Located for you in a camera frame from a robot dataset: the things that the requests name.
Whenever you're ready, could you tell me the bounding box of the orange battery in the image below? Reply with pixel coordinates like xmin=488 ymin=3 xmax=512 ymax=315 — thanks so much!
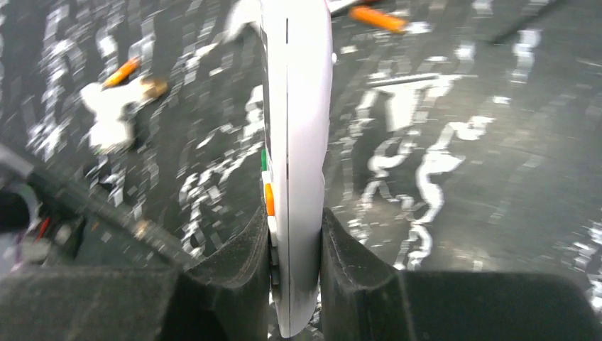
xmin=102 ymin=58 xmax=141 ymax=89
xmin=349 ymin=6 xmax=408 ymax=33

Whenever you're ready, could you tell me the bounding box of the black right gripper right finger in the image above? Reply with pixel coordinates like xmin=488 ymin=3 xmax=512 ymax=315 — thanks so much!
xmin=320 ymin=209 xmax=601 ymax=340

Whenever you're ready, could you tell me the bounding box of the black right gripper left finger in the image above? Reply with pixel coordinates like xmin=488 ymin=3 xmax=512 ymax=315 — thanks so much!
xmin=1 ymin=210 xmax=269 ymax=340

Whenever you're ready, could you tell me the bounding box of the white plastic valve fitting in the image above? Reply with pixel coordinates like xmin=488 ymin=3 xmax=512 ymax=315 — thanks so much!
xmin=80 ymin=76 xmax=168 ymax=154

